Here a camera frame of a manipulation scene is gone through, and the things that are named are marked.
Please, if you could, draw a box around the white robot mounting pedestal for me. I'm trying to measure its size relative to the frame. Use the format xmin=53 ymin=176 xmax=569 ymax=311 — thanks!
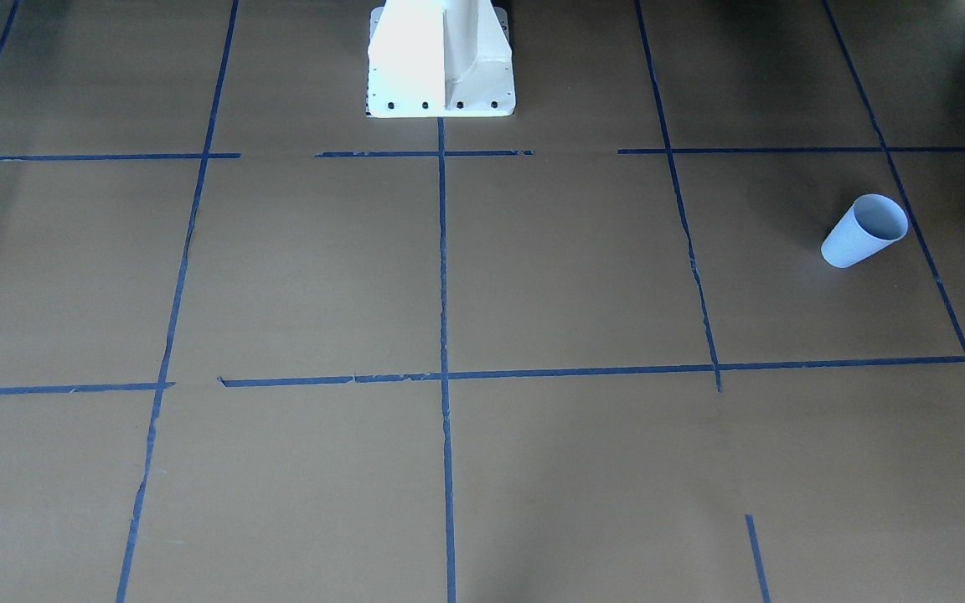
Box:
xmin=365 ymin=1 xmax=517 ymax=119

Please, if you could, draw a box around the blue ribbed plastic cup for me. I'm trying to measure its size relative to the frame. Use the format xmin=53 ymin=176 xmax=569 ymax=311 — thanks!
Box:
xmin=820 ymin=193 xmax=909 ymax=270

